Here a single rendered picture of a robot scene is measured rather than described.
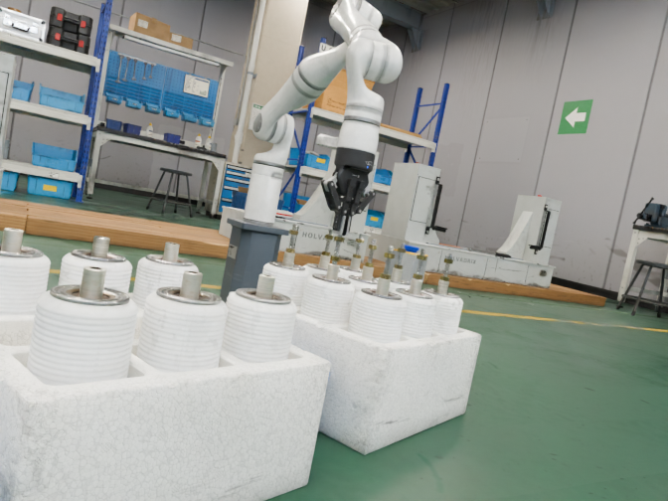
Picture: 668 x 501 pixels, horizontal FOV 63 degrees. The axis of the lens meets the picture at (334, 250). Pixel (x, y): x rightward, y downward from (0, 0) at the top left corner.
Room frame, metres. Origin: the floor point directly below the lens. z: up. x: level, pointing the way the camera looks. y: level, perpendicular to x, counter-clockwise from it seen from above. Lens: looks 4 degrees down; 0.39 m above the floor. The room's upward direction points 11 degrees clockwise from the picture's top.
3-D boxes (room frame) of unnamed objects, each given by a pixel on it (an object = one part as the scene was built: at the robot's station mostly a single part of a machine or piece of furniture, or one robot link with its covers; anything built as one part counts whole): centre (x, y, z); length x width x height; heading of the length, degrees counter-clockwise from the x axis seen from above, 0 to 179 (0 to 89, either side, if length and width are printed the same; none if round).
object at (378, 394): (1.14, -0.08, 0.09); 0.39 x 0.39 x 0.18; 52
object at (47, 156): (5.17, 2.76, 0.36); 0.50 x 0.38 x 0.21; 30
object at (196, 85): (6.81, 2.04, 1.54); 0.32 x 0.02 x 0.25; 120
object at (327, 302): (1.04, -0.01, 0.16); 0.10 x 0.10 x 0.18
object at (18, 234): (0.71, 0.41, 0.26); 0.02 x 0.02 x 0.03
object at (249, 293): (0.73, 0.08, 0.25); 0.08 x 0.08 x 0.01
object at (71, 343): (0.55, 0.24, 0.16); 0.10 x 0.10 x 0.18
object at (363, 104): (1.04, 0.00, 0.63); 0.09 x 0.07 x 0.15; 104
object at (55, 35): (5.12, 2.77, 1.41); 0.42 x 0.35 x 0.17; 32
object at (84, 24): (5.12, 2.77, 1.57); 0.42 x 0.34 x 0.17; 30
